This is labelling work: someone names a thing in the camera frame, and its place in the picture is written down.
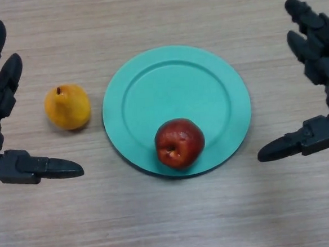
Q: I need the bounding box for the green round plate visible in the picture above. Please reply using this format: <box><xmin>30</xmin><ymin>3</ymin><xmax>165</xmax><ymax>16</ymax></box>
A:
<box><xmin>97</xmin><ymin>40</ymin><xmax>256</xmax><ymax>184</ymax></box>

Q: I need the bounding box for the yellow orange pear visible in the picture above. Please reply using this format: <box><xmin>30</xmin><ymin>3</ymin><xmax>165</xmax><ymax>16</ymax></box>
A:
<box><xmin>43</xmin><ymin>82</ymin><xmax>93</xmax><ymax>132</ymax></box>

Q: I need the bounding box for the red apple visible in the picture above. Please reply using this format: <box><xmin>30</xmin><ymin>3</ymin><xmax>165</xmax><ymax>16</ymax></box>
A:
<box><xmin>153</xmin><ymin>116</ymin><xmax>207</xmax><ymax>173</ymax></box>

